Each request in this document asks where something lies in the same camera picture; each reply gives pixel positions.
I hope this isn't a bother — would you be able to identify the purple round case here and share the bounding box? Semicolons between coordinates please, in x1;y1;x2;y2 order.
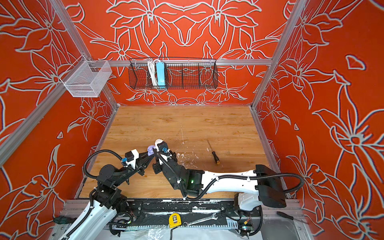
147;145;158;156

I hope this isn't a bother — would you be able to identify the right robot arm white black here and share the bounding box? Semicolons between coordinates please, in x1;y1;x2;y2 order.
153;152;305;212

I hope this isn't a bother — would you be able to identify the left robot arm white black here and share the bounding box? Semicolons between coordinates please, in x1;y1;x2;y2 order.
60;146;155;240

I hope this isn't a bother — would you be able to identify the yellow black screwdriver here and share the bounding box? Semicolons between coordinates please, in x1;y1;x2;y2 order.
207;140;221;165

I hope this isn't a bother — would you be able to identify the yellow tape measure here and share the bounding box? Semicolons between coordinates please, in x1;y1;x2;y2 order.
169;213;182;229

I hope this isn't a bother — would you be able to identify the silver wrench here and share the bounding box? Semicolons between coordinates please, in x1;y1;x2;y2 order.
182;214;218;227

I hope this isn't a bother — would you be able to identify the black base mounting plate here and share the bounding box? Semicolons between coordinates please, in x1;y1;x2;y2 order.
115;199;260;230

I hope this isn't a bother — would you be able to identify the light blue box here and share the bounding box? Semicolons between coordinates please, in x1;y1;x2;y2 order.
156;62;166;88

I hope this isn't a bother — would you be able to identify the clear plastic bin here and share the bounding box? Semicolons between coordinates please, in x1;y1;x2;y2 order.
60;60;112;98

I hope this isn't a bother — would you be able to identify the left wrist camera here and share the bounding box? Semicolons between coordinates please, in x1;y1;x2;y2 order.
121;149;139;170

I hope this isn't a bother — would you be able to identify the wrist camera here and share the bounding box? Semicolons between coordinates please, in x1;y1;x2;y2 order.
155;139;171;165
121;149;139;170

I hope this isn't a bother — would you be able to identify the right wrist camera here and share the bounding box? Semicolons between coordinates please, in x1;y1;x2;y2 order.
155;139;171;165

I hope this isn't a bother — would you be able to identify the black wire basket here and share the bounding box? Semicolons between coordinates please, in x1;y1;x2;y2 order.
128;58;219;90

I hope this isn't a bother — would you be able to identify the white cable bundle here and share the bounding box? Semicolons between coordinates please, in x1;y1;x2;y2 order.
147;59;160;87

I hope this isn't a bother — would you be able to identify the green handled tool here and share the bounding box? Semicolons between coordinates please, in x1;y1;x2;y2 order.
53;216;76;225

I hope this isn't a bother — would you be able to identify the black screwdriver on frame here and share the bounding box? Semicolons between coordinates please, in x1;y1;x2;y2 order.
277;211;308;224

